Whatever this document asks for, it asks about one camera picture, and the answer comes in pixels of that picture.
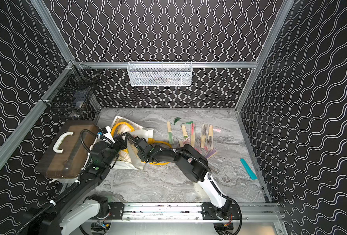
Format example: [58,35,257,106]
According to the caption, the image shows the white tote bag yellow handles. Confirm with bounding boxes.
[110,116,171,170]

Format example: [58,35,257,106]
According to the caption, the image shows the green paper folding fan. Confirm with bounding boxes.
[180,121,193,144]

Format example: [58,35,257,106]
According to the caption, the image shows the grey paper folding fan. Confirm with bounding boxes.
[200,123,208,148]

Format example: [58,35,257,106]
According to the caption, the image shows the purple paper folding fan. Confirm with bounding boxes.
[204,148,218,159]

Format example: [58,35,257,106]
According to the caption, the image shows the teal folding fan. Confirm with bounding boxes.
[240,158,258,180]

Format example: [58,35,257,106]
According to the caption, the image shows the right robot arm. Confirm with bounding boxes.
[127,134,242,221]

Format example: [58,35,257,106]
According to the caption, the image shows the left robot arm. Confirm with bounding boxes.
[17,129,129,235]

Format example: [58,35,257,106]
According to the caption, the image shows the brown lidded storage box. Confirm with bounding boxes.
[36,120,99,179]

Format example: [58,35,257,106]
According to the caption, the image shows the white tape roll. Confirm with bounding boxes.
[194,183,206,198]

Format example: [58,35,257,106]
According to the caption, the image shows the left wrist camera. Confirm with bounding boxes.
[99,126,112,140]

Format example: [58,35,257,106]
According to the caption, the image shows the black wire wall basket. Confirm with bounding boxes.
[42,62,101,120]

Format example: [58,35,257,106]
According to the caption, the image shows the white wire wall basket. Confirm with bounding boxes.
[127,61,193,87]

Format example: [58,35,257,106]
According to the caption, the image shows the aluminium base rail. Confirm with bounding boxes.
[42,202,287,235]

